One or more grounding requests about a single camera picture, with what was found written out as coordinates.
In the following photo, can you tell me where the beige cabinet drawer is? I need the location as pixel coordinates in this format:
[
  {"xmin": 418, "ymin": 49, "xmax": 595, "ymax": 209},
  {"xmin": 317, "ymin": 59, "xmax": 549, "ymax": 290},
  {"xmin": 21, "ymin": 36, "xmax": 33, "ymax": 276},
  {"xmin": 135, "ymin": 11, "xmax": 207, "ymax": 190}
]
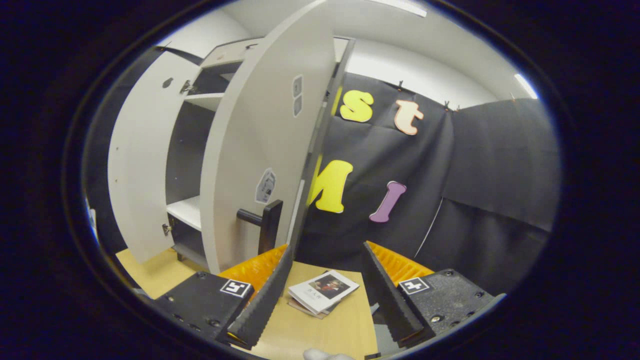
[{"xmin": 201, "ymin": 36, "xmax": 351, "ymax": 68}]

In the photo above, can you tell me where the white booklet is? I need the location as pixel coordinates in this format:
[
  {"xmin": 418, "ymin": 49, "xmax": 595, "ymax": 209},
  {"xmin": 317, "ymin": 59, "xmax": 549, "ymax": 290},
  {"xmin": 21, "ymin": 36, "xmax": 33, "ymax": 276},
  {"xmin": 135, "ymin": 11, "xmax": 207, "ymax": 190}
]
[{"xmin": 287, "ymin": 270, "xmax": 361, "ymax": 320}]

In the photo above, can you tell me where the grey white cabinet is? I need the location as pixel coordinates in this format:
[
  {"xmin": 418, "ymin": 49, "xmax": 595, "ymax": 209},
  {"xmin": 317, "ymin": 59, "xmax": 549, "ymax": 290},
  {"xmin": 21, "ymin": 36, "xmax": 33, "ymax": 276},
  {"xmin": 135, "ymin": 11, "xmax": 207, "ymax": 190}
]
[{"xmin": 165, "ymin": 36, "xmax": 357, "ymax": 271}]

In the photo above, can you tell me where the white cabinet door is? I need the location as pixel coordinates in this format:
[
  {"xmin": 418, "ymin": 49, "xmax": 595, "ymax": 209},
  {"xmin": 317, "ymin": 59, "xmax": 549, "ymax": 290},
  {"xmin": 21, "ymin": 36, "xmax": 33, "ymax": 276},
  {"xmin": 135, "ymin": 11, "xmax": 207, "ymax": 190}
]
[
  {"xmin": 107, "ymin": 50, "xmax": 202, "ymax": 265},
  {"xmin": 200, "ymin": 0, "xmax": 337, "ymax": 275}
]

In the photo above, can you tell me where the narrow ceiling light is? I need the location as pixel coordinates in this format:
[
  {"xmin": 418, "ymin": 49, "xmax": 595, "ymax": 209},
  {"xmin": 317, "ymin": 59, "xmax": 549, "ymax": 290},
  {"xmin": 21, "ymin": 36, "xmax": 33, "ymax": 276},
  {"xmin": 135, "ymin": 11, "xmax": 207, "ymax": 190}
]
[{"xmin": 514, "ymin": 74, "xmax": 538, "ymax": 100}]

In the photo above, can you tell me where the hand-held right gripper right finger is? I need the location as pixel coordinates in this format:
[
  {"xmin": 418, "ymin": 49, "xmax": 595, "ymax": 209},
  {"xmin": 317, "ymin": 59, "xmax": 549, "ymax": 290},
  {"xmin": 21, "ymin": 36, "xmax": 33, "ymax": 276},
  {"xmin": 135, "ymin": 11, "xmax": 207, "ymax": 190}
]
[{"xmin": 361, "ymin": 241, "xmax": 501, "ymax": 348}]

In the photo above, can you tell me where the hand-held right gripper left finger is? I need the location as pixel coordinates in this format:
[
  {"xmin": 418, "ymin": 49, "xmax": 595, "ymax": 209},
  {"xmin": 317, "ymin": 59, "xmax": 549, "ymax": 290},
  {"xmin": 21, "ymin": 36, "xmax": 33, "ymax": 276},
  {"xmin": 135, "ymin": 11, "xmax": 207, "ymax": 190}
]
[{"xmin": 155, "ymin": 244, "xmax": 293, "ymax": 351}]

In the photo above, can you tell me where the black door handle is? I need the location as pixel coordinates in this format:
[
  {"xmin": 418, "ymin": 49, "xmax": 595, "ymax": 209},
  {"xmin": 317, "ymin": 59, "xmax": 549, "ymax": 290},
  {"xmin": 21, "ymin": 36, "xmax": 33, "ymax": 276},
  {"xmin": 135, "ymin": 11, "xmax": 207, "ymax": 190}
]
[{"xmin": 236, "ymin": 199, "xmax": 284, "ymax": 256}]

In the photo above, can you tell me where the large ceiling light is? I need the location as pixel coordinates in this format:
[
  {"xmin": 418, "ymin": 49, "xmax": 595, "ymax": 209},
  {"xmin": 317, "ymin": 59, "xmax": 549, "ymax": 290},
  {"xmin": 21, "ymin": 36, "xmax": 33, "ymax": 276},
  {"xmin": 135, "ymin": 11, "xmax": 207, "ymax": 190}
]
[{"xmin": 372, "ymin": 0, "xmax": 428, "ymax": 18}]

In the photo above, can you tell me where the white cabinet shelf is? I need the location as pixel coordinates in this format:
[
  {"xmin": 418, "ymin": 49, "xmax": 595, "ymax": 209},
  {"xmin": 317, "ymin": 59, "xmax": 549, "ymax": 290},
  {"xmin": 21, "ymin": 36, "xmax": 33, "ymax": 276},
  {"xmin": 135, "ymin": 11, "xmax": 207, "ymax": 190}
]
[{"xmin": 184, "ymin": 92, "xmax": 226, "ymax": 112}]

